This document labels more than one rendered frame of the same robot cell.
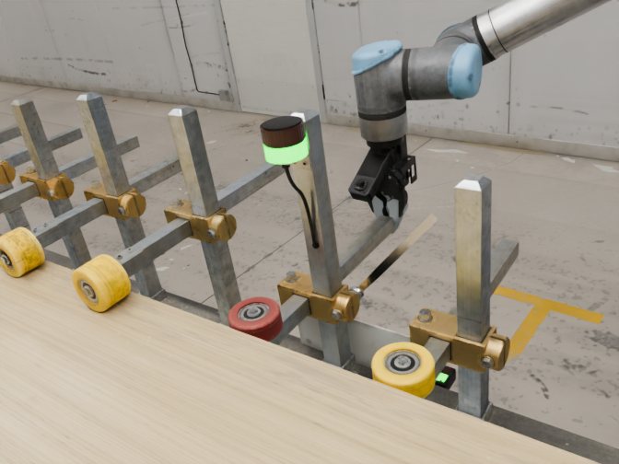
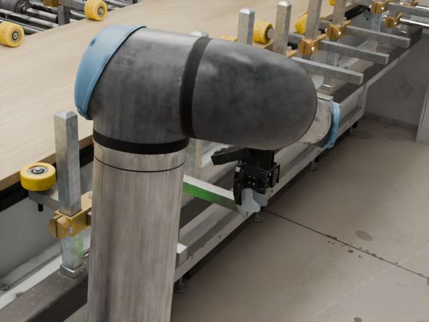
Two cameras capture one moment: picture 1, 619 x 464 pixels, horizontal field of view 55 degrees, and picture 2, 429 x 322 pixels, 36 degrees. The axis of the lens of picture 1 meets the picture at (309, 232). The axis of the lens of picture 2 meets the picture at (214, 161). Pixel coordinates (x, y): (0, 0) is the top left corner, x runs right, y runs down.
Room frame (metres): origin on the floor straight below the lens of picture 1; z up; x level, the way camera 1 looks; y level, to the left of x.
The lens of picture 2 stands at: (0.77, -1.47, 1.66)
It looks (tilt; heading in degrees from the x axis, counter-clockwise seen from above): 28 degrees down; 81
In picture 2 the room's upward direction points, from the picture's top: 4 degrees clockwise
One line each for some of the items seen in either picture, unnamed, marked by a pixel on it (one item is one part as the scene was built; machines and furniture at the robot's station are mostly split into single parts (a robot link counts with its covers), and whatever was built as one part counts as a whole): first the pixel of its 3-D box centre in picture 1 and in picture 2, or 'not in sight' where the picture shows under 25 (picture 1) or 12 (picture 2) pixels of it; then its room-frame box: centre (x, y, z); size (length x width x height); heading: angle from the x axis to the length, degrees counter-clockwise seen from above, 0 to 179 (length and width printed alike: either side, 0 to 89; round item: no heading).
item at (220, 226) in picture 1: (201, 221); not in sight; (0.99, 0.20, 0.95); 0.13 x 0.06 x 0.05; 51
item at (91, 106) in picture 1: (123, 206); (240, 86); (1.13, 0.37, 0.94); 0.03 x 0.03 x 0.48; 51
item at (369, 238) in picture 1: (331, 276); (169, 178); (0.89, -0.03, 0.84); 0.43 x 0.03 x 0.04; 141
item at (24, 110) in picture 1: (58, 199); (277, 72); (1.29, 0.57, 0.91); 0.03 x 0.03 x 0.48; 51
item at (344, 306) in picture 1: (317, 298); not in sight; (0.82, 0.00, 0.85); 0.13 x 0.06 x 0.05; 51
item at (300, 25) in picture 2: not in sight; (305, 24); (1.51, 1.08, 0.93); 0.09 x 0.08 x 0.09; 141
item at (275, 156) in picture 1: (286, 147); not in sight; (0.78, 0.01, 1.14); 0.06 x 0.06 x 0.02
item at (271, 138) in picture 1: (283, 131); not in sight; (0.78, 0.01, 1.17); 0.06 x 0.06 x 0.02
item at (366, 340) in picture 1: (357, 342); not in sight; (0.81, -0.05, 0.75); 0.26 x 0.01 x 0.10; 51
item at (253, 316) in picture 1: (259, 338); not in sight; (0.73, 0.10, 0.85); 0.08 x 0.08 x 0.11
